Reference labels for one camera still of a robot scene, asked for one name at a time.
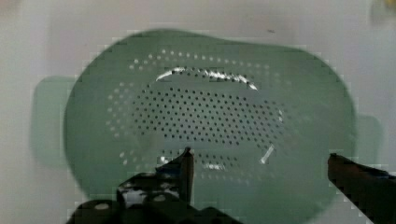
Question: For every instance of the green plastic strainer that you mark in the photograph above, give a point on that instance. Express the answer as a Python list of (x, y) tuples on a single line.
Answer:
[(261, 122)]

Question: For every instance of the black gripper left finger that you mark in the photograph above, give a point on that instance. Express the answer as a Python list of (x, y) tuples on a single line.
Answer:
[(175, 177)]

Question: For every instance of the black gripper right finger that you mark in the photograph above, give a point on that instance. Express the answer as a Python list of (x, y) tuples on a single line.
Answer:
[(371, 190)]

